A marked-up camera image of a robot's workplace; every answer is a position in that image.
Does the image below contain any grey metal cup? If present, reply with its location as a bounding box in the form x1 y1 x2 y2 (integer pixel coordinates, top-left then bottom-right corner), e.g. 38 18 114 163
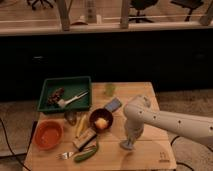
64 111 77 126

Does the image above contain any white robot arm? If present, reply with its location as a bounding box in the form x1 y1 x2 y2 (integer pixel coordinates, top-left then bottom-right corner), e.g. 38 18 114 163
123 95 213 148

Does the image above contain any orange bowl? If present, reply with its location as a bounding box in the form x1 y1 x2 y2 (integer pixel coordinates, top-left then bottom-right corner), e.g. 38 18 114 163
33 120 63 150

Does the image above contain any tan rectangular block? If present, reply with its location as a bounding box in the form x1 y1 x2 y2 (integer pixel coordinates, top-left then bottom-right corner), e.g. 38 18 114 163
73 128 97 149

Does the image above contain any yellow banana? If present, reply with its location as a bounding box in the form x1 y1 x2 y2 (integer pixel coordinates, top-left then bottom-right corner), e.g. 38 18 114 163
76 115 87 137

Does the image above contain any black cable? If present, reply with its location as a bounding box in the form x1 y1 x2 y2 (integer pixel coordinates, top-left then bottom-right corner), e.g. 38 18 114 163
170 133 213 171
0 118 32 171

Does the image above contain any translucent green cup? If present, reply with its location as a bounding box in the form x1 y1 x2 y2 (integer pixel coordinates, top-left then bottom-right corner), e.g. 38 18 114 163
105 83 115 97

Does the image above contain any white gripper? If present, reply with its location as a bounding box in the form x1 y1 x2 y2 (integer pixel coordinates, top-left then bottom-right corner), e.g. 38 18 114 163
125 121 144 143

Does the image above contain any brown grape cluster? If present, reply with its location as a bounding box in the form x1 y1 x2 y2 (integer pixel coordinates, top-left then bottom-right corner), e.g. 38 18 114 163
47 88 64 105

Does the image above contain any black cable left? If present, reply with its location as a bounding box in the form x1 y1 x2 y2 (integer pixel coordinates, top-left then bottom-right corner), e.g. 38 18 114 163
0 118 32 171

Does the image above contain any black office chair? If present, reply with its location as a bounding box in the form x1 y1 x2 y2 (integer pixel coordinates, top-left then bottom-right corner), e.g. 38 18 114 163
129 0 158 23

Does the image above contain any green plastic tray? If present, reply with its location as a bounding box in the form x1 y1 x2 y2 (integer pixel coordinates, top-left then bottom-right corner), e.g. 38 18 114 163
37 76 92 114

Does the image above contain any metal fork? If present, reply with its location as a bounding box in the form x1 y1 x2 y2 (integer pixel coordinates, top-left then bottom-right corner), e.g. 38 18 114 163
57 151 83 160

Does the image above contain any white spatula in tray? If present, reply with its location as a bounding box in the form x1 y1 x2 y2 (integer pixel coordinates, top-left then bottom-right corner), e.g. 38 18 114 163
57 91 88 108

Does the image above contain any green cucumber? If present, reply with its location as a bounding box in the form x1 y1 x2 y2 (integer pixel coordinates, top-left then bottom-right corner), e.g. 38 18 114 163
73 143 99 163

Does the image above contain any dark bowl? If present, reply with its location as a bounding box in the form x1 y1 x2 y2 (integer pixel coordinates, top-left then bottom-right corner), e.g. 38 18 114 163
89 108 113 133

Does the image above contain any yellow food piece in bowl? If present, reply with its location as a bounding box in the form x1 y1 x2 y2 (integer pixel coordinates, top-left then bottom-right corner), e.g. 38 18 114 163
95 118 108 130

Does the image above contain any blue-grey towel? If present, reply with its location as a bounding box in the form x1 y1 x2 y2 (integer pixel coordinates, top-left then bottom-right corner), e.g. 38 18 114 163
120 140 134 150

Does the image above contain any black cable right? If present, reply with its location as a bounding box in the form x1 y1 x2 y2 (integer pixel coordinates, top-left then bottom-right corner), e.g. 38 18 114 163
170 133 213 171

